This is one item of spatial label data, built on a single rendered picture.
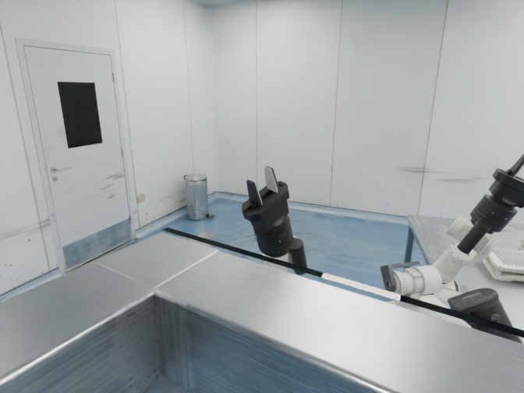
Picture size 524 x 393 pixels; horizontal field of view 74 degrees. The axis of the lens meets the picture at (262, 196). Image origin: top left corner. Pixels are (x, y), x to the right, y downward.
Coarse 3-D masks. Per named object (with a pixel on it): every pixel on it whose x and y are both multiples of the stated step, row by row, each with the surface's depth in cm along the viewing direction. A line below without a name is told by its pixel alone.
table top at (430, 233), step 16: (416, 224) 246; (432, 224) 246; (448, 224) 246; (512, 224) 246; (416, 240) 225; (432, 240) 219; (448, 240) 219; (512, 240) 219; (432, 256) 199; (464, 272) 181; (480, 272) 181; (464, 288) 167; (480, 288) 167; (496, 288) 167; (512, 288) 167; (512, 304) 154; (512, 320) 143
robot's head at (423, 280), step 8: (400, 272) 82; (408, 272) 82; (416, 272) 82; (424, 272) 81; (432, 272) 81; (408, 280) 80; (416, 280) 80; (424, 280) 80; (432, 280) 80; (440, 280) 81; (408, 288) 80; (416, 288) 80; (424, 288) 80; (432, 288) 80; (440, 288) 81; (408, 296) 84; (416, 296) 82
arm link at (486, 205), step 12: (504, 180) 90; (516, 180) 89; (492, 192) 93; (504, 192) 91; (516, 192) 90; (480, 204) 95; (492, 204) 92; (504, 204) 92; (516, 204) 91; (492, 216) 93; (504, 216) 91
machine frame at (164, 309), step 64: (128, 256) 22; (192, 256) 22; (0, 320) 16; (64, 320) 16; (128, 320) 17; (192, 320) 17; (256, 320) 16; (320, 320) 16; (384, 320) 16; (0, 384) 13; (64, 384) 15; (128, 384) 18; (192, 384) 19; (256, 384) 16; (320, 384) 14; (384, 384) 13; (448, 384) 13; (512, 384) 13
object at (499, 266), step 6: (492, 252) 187; (492, 258) 180; (498, 258) 180; (498, 264) 174; (504, 264) 174; (510, 264) 174; (498, 270) 172; (504, 270) 171; (510, 270) 171; (516, 270) 170; (522, 270) 169
